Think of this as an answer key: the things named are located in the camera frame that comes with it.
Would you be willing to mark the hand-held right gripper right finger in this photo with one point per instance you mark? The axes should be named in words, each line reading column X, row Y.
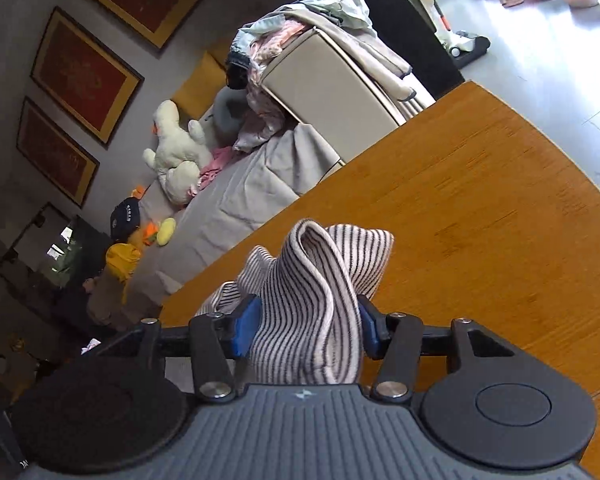
column 369, row 332

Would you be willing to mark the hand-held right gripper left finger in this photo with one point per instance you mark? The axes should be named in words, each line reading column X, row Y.
column 244, row 330

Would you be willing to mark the striped knit garment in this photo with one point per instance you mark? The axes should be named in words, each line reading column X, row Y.
column 300, row 310

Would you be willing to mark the pile of clothes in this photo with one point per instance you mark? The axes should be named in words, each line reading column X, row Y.
column 270, row 45

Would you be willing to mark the grey sofa cover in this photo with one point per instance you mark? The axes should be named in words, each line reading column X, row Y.
column 230, row 210

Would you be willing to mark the orange plush toy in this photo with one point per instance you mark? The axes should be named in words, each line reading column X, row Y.
column 150, row 234

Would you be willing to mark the black cap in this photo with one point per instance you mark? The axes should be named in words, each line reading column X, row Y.
column 126, row 217

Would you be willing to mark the pink cloth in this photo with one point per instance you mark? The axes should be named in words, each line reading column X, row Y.
column 215, row 162

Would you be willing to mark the white plush duck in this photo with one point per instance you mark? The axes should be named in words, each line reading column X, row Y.
column 177, row 155

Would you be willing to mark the dark cluttered cabinet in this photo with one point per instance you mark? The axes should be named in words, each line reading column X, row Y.
column 35, row 270

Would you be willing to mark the grey plush pillow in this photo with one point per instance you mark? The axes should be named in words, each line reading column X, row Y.
column 227, row 110

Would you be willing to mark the yellow cushion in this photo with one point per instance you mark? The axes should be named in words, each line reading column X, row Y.
column 197, row 85

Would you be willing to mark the beige sofa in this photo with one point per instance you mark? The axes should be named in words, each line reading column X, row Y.
column 320, row 75

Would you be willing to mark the white upright vacuum cleaner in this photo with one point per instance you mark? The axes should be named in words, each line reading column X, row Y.
column 460, row 40

